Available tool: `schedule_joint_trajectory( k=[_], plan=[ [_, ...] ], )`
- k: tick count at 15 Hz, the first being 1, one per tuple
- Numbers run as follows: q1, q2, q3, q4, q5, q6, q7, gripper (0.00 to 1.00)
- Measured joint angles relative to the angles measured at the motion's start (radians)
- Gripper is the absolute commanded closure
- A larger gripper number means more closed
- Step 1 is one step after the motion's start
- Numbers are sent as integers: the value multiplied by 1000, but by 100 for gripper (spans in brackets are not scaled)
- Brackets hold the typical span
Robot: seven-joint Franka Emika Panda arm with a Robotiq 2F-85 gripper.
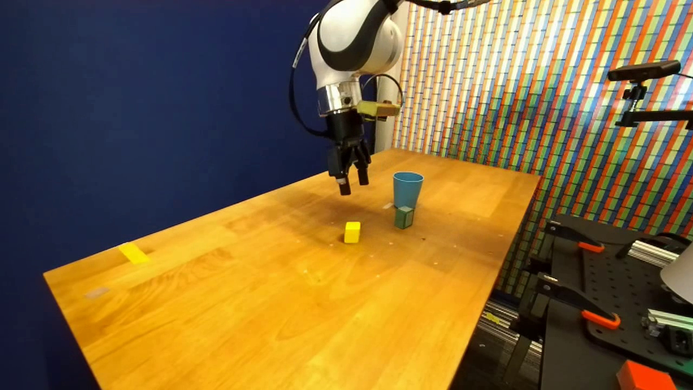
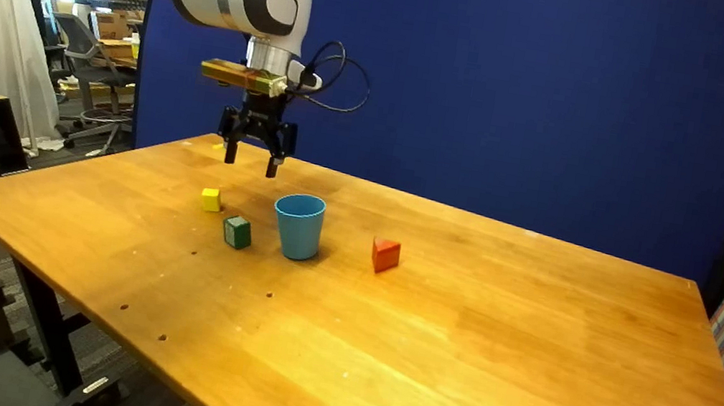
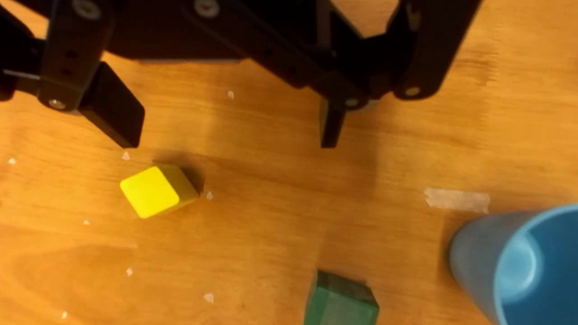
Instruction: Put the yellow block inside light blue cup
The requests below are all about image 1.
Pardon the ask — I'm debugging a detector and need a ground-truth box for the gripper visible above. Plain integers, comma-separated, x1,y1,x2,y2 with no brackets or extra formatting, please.
325,109,372,196

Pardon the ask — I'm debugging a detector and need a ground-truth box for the light blue cup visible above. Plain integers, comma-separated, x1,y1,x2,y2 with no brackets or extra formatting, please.
393,171,424,211

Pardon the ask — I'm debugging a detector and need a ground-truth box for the orange block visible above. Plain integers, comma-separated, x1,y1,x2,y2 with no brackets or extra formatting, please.
617,360,678,390

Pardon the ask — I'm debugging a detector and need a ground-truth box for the white pillar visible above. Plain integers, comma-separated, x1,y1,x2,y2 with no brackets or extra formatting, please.
374,0,410,154

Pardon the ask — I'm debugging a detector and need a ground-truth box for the yellow tape strip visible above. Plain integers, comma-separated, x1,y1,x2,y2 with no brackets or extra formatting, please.
119,242,151,265

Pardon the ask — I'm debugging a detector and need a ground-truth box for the black orange clamp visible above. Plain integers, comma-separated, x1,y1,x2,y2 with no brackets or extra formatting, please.
543,221,606,254
533,272,622,330

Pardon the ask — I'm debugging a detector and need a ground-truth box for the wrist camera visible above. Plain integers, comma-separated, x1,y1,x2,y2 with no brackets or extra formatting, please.
357,100,402,121

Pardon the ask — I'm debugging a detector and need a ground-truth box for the camera on mount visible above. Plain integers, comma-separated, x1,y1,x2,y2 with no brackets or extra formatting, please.
607,60,693,131

